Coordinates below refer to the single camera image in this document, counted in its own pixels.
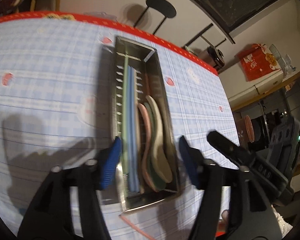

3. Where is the beige soup spoon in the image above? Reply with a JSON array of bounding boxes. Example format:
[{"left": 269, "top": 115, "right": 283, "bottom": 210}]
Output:
[{"left": 146, "top": 95, "right": 173, "bottom": 183}]

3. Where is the green soup spoon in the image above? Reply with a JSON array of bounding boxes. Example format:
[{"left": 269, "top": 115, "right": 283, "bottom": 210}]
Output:
[{"left": 142, "top": 102, "right": 166, "bottom": 192}]

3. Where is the pink soup spoon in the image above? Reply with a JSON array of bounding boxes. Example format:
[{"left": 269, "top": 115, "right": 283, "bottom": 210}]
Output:
[{"left": 138, "top": 103, "right": 158, "bottom": 192}]

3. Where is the white fleece sleeve forearm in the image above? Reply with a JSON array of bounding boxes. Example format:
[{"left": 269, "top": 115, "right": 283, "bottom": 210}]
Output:
[{"left": 271, "top": 206, "right": 293, "bottom": 237}]

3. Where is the person's hand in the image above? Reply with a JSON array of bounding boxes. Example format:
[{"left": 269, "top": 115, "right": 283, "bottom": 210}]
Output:
[{"left": 221, "top": 210, "right": 229, "bottom": 226}]

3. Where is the brown trash bin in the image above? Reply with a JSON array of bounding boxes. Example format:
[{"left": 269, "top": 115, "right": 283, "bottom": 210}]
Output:
[{"left": 236, "top": 115, "right": 255, "bottom": 145}]

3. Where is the white refrigerator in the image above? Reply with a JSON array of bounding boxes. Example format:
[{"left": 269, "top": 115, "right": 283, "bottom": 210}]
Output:
[{"left": 228, "top": 70, "right": 283, "bottom": 109}]

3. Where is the glassware on refrigerator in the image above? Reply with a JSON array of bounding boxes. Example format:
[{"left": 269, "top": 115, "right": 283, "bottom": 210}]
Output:
[{"left": 269, "top": 44, "right": 296, "bottom": 77}]

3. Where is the dark rice cooker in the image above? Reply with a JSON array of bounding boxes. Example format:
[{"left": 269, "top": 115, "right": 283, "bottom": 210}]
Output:
[{"left": 206, "top": 46, "right": 225, "bottom": 71}]

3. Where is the red cloth on refrigerator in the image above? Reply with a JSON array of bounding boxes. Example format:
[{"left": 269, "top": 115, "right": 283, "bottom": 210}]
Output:
[{"left": 237, "top": 43, "right": 280, "bottom": 81}]

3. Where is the blue plaid tablecloth red border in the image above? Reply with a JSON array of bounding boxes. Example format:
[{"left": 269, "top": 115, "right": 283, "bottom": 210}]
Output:
[{"left": 0, "top": 12, "right": 238, "bottom": 233}]

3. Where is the stainless steel utensil tray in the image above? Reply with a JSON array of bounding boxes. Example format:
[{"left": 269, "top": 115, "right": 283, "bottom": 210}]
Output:
[{"left": 110, "top": 36, "right": 180, "bottom": 213}]

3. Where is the black metal rack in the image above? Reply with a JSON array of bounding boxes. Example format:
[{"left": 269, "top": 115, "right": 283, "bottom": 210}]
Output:
[{"left": 182, "top": 23, "right": 227, "bottom": 50}]

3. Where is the clear plastic cover on chair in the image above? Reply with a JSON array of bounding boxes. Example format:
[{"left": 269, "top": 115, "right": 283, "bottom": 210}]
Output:
[{"left": 84, "top": 11, "right": 117, "bottom": 22}]

